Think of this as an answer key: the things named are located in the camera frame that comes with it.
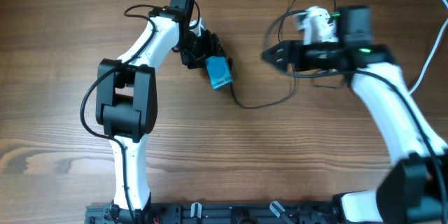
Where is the Galaxy smartphone teal screen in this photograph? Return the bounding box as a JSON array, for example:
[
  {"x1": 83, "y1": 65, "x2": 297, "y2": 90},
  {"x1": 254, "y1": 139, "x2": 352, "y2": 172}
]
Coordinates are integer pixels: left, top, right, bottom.
[{"x1": 205, "y1": 56, "x2": 233, "y2": 90}]

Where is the black USB charging cable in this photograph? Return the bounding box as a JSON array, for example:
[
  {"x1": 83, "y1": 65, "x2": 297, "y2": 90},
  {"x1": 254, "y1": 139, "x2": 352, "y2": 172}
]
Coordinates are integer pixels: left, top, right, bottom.
[{"x1": 227, "y1": 0, "x2": 337, "y2": 110}]

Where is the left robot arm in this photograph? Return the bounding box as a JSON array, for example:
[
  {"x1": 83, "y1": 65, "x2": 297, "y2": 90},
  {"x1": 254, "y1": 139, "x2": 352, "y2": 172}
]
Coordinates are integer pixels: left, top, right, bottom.
[{"x1": 85, "y1": 0, "x2": 232, "y2": 223}]

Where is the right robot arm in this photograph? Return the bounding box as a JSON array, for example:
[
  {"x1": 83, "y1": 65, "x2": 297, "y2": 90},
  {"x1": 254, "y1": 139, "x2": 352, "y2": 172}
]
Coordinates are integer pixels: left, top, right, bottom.
[{"x1": 262, "y1": 6, "x2": 447, "y2": 223}]

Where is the white power strip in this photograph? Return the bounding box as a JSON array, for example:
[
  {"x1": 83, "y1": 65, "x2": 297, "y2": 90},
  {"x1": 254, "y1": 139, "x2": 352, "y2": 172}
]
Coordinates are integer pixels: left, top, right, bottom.
[{"x1": 294, "y1": 6, "x2": 338, "y2": 45}]

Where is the white power strip cord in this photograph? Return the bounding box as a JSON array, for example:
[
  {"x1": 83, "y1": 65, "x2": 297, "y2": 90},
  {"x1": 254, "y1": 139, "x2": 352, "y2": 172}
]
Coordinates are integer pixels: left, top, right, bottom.
[{"x1": 407, "y1": 16, "x2": 448, "y2": 95}]

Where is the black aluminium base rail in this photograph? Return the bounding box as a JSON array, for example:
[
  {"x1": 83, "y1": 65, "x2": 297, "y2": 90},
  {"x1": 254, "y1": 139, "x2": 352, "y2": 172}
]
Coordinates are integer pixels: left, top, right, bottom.
[{"x1": 83, "y1": 201, "x2": 337, "y2": 224}]

